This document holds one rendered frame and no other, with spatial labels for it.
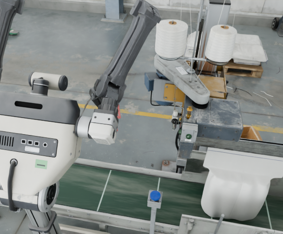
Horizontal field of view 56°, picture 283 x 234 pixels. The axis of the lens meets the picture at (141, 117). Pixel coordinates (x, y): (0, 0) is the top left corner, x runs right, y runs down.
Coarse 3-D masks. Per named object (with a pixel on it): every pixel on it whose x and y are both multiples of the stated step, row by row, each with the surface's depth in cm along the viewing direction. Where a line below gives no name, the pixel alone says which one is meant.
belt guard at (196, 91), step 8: (160, 64) 157; (168, 64) 157; (176, 64) 157; (184, 64) 158; (168, 72) 152; (176, 72) 150; (176, 80) 147; (184, 80) 144; (192, 80) 144; (200, 80) 144; (184, 88) 142; (192, 88) 138; (200, 88) 138; (192, 96) 138; (200, 96) 133; (208, 96) 134
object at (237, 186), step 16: (208, 160) 169; (224, 160) 166; (240, 160) 164; (256, 160) 161; (272, 160) 159; (208, 176) 179; (224, 176) 169; (240, 176) 168; (256, 176) 168; (272, 176) 168; (208, 192) 178; (224, 192) 172; (240, 192) 170; (256, 192) 168; (208, 208) 187; (224, 208) 183; (240, 208) 180; (256, 208) 180
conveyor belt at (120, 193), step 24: (72, 168) 226; (96, 168) 227; (72, 192) 208; (96, 192) 209; (120, 192) 209; (144, 192) 209; (168, 192) 210; (192, 192) 210; (144, 216) 194; (168, 216) 194; (264, 216) 196
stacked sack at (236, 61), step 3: (234, 60) 419; (237, 60) 418; (240, 60) 417; (243, 60) 416; (246, 60) 416; (249, 60) 415; (237, 63) 417; (240, 63) 417; (243, 63) 416; (246, 63) 416; (249, 63) 416; (252, 63) 415; (255, 63) 415; (258, 63) 415
